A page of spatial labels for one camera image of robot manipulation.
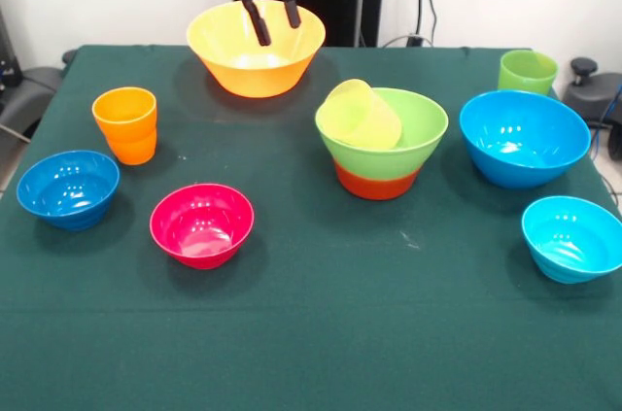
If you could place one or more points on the dark green tablecloth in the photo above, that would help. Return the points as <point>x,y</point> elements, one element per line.
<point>311,309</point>

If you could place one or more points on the large yellow-orange bowl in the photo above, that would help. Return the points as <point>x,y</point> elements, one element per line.
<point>255,76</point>

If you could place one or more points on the pink bowl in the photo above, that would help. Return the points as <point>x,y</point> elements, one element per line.
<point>201,246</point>

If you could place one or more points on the small light blue bowl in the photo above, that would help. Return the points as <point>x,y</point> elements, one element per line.
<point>568,255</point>

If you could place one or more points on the yellow cup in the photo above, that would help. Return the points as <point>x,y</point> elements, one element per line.
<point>359,114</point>

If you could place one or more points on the large blue bowl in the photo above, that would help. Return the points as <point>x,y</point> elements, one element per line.
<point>525,163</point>

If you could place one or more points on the red-orange bowl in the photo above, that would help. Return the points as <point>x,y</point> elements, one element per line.
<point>376,187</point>

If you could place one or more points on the green cup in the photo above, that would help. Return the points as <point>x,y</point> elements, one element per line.
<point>527,78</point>

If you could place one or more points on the grey chair base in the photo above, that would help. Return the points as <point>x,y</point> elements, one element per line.
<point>29,90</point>

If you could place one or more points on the green bowl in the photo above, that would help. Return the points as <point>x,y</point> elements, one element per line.
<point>418,158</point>

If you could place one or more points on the black chair base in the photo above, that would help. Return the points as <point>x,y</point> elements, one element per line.
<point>590,95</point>

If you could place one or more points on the small dark blue bowl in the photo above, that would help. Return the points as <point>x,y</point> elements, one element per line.
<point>68,202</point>

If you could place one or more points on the orange cup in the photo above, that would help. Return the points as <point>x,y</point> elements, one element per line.
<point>126,134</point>

